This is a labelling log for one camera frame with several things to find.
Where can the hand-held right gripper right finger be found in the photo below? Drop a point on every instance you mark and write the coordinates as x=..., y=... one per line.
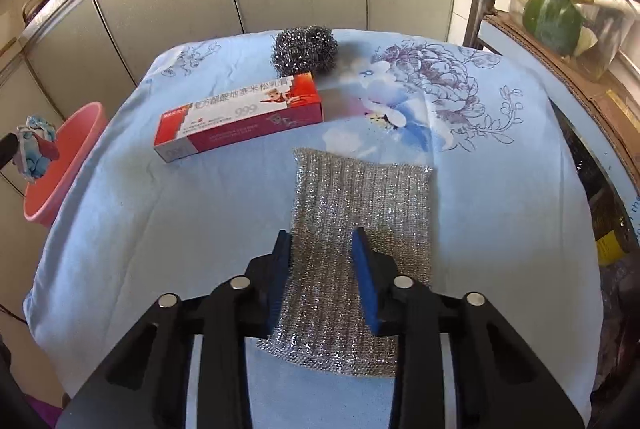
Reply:
x=362, y=279

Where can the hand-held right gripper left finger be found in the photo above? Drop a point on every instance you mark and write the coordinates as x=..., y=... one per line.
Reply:
x=280, y=279

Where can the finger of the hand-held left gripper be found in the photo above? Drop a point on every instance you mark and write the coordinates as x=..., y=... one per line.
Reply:
x=6, y=150

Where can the red white wrapper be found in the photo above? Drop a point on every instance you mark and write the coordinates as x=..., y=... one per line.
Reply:
x=35, y=159

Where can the pink plastic bin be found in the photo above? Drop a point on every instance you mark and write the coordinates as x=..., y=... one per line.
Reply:
x=65, y=179

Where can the silver scouring cloth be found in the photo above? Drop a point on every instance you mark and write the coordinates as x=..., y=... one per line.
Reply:
x=350, y=189

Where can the person's left forearm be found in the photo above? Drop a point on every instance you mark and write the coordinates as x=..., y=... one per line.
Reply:
x=45, y=416

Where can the blue floral cloth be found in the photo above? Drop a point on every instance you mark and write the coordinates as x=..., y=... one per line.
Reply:
x=500, y=209

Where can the red and white carton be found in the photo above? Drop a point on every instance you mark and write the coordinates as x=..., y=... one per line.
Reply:
x=225, y=124

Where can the steel wool ball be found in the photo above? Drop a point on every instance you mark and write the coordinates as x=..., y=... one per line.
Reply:
x=302, y=49

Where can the yellow labelled bottle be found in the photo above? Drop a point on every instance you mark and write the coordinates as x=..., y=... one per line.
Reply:
x=612, y=246

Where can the green round vegetable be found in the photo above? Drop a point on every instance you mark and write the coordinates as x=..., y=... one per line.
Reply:
x=550, y=24

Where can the clear plastic container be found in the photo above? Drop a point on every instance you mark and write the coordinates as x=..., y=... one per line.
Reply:
x=610, y=39

